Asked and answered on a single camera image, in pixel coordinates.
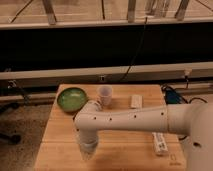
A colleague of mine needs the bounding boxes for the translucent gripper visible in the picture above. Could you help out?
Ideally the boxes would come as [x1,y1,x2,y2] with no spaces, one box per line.
[80,144,97,161]

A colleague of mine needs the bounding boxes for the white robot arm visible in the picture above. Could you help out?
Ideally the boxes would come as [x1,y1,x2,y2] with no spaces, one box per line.
[74,100,213,171]

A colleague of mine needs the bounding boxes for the green bowl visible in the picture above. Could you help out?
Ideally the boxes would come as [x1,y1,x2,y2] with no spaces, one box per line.
[57,87,88,112]

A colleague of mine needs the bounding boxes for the translucent plastic cup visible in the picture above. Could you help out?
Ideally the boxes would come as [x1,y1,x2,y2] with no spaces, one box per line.
[97,85,113,106]

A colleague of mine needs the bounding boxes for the white rectangular block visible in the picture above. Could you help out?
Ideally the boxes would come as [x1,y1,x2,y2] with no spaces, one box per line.
[131,95,142,109]

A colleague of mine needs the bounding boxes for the white tube bottle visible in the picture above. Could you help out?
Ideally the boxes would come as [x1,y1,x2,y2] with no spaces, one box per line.
[152,132,168,156]

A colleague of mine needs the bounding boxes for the black hanging cable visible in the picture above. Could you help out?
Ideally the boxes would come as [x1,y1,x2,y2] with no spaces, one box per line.
[119,16,149,82]

